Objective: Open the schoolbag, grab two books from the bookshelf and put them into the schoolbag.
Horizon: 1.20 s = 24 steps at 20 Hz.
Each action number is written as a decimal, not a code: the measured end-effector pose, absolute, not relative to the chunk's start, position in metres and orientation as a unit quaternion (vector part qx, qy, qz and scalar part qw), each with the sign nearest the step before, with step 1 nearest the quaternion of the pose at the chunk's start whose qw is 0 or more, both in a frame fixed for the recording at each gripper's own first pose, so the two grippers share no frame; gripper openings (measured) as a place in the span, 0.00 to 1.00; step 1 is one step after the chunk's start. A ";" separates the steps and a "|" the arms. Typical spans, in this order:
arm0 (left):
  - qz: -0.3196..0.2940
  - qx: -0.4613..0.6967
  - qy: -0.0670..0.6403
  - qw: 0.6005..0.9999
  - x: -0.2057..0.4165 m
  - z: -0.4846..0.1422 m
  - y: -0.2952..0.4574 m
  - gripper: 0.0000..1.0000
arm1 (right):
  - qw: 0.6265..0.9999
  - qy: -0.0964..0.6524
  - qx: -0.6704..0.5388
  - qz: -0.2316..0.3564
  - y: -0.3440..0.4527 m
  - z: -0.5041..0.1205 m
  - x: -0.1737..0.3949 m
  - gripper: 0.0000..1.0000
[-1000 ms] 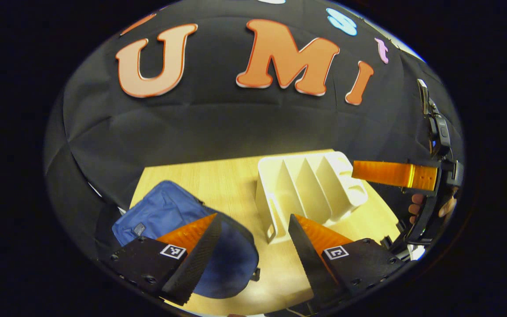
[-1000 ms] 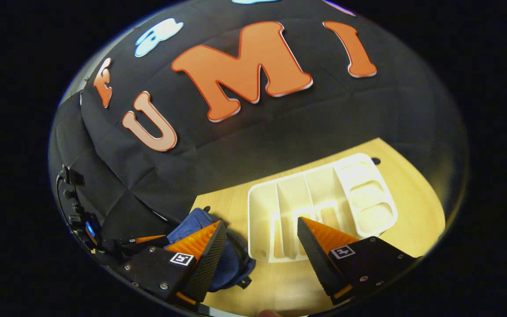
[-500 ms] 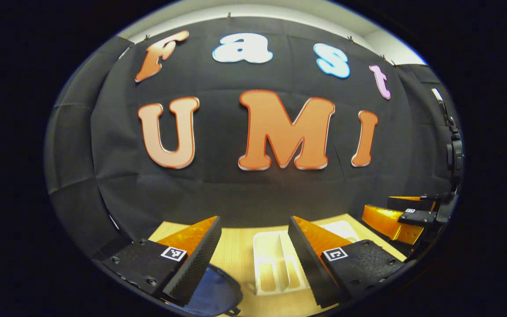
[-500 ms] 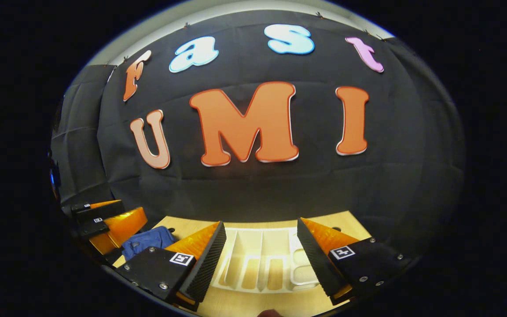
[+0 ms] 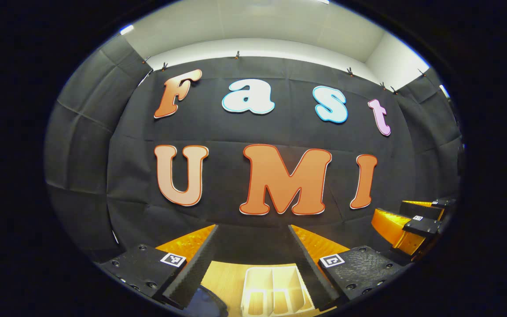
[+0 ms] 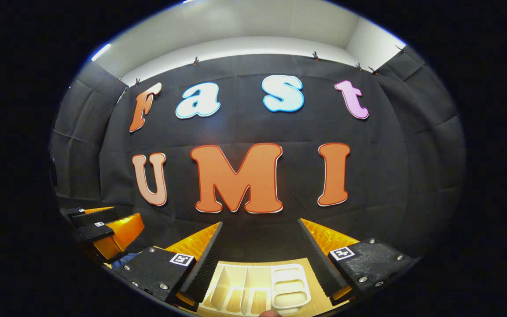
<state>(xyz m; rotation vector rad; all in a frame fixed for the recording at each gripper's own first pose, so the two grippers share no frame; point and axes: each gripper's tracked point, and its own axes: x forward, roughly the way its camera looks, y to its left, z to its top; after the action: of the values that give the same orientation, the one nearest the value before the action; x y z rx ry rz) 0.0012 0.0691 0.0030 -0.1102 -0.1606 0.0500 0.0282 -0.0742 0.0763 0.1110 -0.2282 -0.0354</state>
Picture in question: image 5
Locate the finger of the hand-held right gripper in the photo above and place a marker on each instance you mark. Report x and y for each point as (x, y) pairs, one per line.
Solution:
(423, 226)
(425, 208)

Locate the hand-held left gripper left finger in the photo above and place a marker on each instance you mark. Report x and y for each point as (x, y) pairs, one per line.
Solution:
(196, 273)

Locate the blue schoolbag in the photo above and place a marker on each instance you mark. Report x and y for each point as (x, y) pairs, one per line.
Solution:
(207, 304)

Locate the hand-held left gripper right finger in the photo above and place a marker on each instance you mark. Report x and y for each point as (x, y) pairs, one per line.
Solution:
(308, 268)

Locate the white bookshelf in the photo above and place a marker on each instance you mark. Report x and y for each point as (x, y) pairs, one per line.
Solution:
(271, 281)

